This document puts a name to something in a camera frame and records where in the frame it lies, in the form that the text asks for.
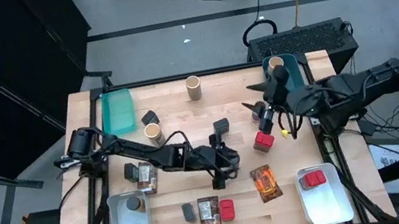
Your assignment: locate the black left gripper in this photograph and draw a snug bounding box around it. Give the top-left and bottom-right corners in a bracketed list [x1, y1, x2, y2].
[187, 130, 245, 194]

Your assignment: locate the black perforated computer case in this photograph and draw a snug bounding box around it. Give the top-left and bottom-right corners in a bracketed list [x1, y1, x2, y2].
[242, 13, 364, 89]

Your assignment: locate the black cable loop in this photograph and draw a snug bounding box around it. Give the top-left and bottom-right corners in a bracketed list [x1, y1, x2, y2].
[239, 15, 281, 49]

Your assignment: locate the black aluminium table frame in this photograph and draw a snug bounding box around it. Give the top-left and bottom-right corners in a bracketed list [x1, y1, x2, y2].
[32, 41, 388, 224]

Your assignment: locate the blue-grey plastic bin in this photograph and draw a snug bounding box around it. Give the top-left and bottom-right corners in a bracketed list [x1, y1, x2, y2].
[260, 50, 307, 97]

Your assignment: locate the dark green pepper tin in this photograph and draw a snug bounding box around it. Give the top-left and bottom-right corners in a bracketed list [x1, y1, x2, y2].
[122, 160, 143, 185]
[180, 201, 198, 224]
[139, 108, 161, 128]
[212, 117, 232, 137]

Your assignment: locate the orange spice jar black cap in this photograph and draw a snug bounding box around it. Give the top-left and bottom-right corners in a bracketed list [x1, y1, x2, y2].
[124, 194, 147, 216]

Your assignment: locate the orange spice pouch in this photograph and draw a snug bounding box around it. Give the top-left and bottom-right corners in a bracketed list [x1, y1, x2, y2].
[248, 162, 285, 206]

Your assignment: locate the white printed sheet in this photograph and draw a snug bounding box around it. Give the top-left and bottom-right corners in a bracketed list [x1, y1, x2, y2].
[367, 138, 399, 203]

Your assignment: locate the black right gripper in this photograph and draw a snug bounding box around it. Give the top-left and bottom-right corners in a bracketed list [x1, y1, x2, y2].
[235, 62, 300, 137]

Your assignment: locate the teal plastic bin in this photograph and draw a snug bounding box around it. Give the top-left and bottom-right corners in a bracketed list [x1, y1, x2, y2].
[96, 86, 139, 139]

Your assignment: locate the brown spice pouch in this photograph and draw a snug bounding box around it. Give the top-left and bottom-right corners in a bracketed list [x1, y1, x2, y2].
[195, 194, 224, 224]
[132, 158, 163, 198]

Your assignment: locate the red smoked paprika tin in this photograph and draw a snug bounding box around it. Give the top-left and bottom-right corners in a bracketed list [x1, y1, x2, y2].
[297, 168, 328, 192]
[218, 197, 238, 223]
[249, 128, 278, 156]

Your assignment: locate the tan-lidded spice jar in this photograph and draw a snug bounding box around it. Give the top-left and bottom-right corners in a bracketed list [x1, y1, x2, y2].
[264, 54, 286, 76]
[182, 73, 205, 103]
[142, 120, 167, 149]

